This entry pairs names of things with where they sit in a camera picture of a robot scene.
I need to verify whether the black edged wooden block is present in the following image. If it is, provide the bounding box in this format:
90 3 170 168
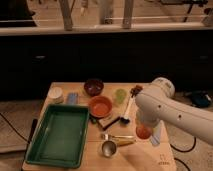
98 116 120 130

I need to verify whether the white cup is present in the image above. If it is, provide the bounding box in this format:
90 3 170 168
48 87 64 104

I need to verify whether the green plastic tray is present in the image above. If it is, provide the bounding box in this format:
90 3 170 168
26 104 89 169

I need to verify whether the metal measuring cup yellow handle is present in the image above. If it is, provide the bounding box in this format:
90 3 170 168
101 140 135 158

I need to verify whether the orange bowl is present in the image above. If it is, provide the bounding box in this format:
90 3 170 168
88 96 112 118

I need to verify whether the brown dried fruit pile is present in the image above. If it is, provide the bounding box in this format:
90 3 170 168
130 85 143 97

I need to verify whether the black floor cable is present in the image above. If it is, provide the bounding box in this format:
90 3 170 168
0 112 30 144
170 136 198 171

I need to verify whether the black floor cable right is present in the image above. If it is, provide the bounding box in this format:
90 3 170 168
170 136 198 171

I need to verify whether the orange apple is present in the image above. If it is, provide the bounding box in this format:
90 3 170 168
136 125 152 139

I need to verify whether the green plastic cup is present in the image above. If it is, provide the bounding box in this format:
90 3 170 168
115 89 127 104

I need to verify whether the dark maroon bowl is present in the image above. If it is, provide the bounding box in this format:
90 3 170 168
84 79 104 97

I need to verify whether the black floor cable left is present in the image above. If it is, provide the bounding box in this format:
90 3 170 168
0 112 30 144

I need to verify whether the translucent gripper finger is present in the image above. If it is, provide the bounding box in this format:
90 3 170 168
150 122 162 146

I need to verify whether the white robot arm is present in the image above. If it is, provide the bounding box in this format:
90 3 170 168
135 77 213 146

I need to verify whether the blue object on floor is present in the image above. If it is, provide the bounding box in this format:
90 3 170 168
186 91 212 108

